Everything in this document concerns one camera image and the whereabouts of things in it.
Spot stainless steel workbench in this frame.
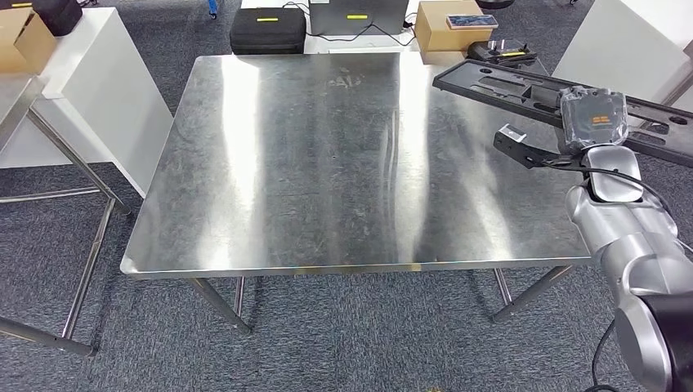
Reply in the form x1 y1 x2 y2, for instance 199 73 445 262
119 51 594 332

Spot white desk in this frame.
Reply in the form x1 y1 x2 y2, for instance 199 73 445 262
240 0 489 56

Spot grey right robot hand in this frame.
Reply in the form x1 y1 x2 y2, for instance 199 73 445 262
557 84 630 158

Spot black carrying case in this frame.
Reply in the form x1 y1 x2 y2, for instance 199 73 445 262
230 7 308 56

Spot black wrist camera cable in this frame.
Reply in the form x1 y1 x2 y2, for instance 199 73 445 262
541 161 675 217

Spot black remote controller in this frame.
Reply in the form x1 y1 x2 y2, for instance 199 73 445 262
466 38 538 69

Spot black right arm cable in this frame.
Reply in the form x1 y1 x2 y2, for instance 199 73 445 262
590 318 619 392

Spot blue patterned phone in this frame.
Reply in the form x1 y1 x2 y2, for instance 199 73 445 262
445 14 499 30

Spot white cabinet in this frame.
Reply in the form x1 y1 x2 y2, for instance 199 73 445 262
552 0 693 114
0 7 174 198

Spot black plastic car trim part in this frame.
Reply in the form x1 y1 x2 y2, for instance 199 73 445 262
431 58 693 169

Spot brown cardboard box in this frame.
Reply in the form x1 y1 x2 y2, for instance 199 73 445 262
0 7 58 75
414 0 491 54

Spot black laptop cable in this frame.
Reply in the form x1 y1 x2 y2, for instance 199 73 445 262
281 2 418 47

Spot grey laptop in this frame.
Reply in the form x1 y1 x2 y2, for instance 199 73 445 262
308 0 409 36

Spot black bag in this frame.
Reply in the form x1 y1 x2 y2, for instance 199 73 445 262
0 0 83 38

